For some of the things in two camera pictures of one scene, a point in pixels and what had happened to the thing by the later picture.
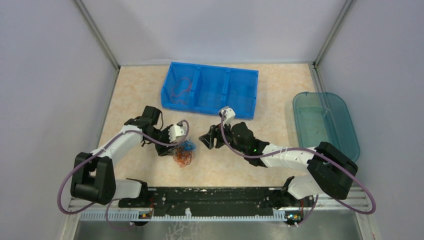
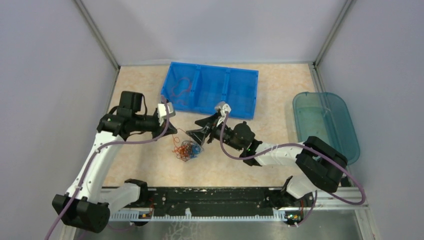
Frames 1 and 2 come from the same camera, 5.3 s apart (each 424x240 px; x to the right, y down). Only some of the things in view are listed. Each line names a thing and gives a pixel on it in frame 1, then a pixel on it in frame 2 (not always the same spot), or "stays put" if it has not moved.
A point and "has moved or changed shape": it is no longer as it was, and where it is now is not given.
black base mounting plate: (215, 202) stays put
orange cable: (183, 91) stays put
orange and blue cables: (183, 154) has moved or changed shape
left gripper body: (163, 136) -> (157, 129)
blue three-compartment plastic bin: (208, 89) stays put
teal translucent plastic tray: (324, 117) stays put
